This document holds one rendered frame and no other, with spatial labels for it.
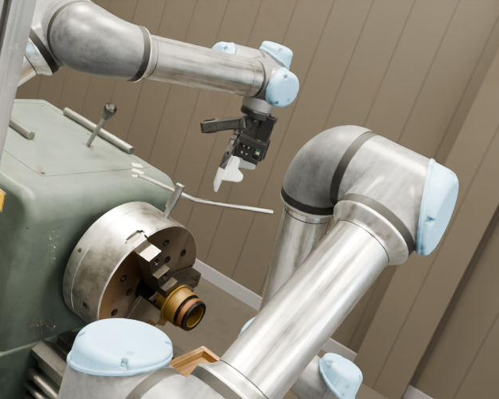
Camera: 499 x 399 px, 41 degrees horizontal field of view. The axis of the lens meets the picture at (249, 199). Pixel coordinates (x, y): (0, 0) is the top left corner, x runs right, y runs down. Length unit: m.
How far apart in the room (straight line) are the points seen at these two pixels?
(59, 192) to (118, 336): 0.73
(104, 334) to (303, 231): 0.34
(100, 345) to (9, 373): 0.91
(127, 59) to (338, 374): 0.62
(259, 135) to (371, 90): 2.03
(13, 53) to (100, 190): 0.95
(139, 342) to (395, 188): 0.37
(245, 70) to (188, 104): 2.75
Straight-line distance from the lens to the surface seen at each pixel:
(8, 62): 0.67
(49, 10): 1.21
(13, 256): 1.52
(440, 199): 0.86
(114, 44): 1.14
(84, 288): 1.52
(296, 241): 1.01
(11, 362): 1.68
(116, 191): 1.63
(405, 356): 3.63
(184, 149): 4.06
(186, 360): 1.72
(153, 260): 1.48
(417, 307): 3.53
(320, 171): 0.92
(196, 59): 1.22
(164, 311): 1.53
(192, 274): 1.65
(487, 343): 3.62
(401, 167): 0.88
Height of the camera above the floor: 1.84
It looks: 19 degrees down
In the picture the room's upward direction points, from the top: 20 degrees clockwise
